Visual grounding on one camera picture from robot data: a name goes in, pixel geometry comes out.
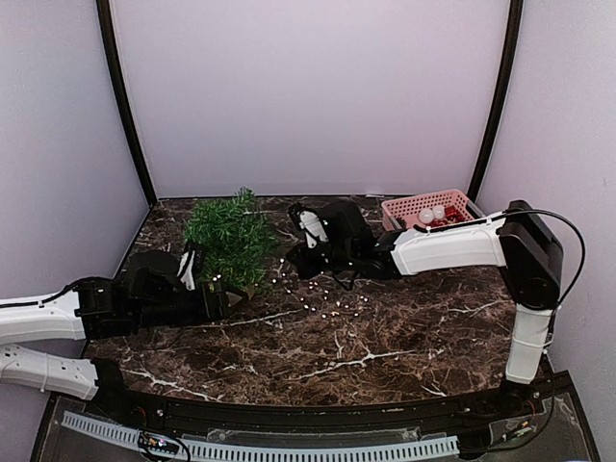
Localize white ball ornament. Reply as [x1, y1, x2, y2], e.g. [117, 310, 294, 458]
[418, 205, 446, 224]

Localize white perforated cable tray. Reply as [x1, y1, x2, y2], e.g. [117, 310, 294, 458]
[61, 412, 461, 462]

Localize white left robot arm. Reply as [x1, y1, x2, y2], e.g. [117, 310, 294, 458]
[1, 250, 230, 420]

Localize white fairy light string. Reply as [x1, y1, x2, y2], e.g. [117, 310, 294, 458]
[207, 252, 372, 319]

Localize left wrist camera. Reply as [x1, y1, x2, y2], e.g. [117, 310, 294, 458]
[177, 243, 204, 291]

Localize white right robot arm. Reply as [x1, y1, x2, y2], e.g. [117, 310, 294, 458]
[287, 200, 564, 418]

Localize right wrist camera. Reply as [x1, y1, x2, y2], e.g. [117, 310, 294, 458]
[288, 202, 329, 250]

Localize small green christmas tree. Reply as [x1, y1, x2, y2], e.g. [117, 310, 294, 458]
[184, 187, 280, 296]

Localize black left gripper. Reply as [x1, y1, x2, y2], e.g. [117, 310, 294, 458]
[133, 278, 248, 329]

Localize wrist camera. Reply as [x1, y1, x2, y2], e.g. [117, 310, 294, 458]
[288, 202, 329, 250]
[177, 243, 204, 291]

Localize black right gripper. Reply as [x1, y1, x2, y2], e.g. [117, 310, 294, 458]
[286, 241, 356, 280]

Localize pink plastic basket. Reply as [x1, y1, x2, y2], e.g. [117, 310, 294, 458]
[381, 189, 480, 231]

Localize red ornaments in basket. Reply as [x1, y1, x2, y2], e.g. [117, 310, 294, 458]
[411, 204, 474, 228]

